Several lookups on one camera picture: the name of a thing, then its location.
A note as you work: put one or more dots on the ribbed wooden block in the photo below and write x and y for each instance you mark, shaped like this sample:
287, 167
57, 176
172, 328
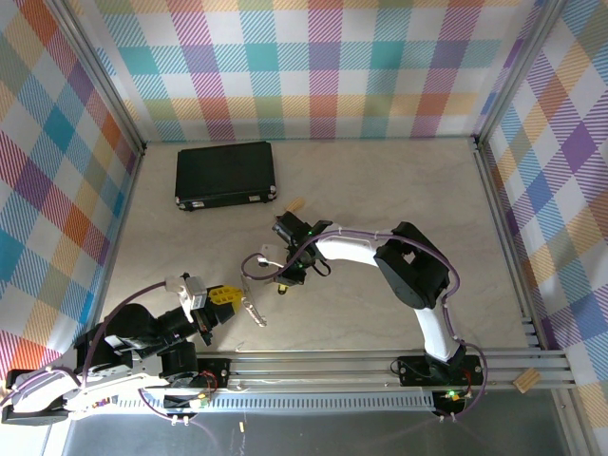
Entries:
527, 381

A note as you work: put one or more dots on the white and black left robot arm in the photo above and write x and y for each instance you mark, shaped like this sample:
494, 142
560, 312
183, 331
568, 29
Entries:
47, 394

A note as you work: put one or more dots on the black hard case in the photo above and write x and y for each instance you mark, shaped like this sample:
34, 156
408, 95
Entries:
223, 173

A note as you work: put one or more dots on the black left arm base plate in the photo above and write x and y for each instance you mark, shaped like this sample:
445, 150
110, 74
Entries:
218, 368

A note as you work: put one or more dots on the aluminium table edge rail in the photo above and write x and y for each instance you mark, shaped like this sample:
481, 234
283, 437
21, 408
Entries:
116, 252
503, 233

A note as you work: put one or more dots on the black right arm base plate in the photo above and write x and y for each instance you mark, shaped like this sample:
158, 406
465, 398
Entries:
408, 370

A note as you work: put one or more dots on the aluminium frame post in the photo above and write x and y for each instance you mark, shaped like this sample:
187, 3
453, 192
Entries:
104, 76
517, 71

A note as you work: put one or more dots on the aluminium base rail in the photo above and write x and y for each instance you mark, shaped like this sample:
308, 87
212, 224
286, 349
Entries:
309, 373

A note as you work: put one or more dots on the small green circuit board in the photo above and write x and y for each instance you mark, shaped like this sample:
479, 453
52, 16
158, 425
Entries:
453, 395
202, 401

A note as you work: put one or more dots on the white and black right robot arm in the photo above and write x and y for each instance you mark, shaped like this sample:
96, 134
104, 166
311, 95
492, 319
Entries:
347, 247

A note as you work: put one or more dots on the small wooden block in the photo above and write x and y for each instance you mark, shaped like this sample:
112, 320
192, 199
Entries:
294, 205

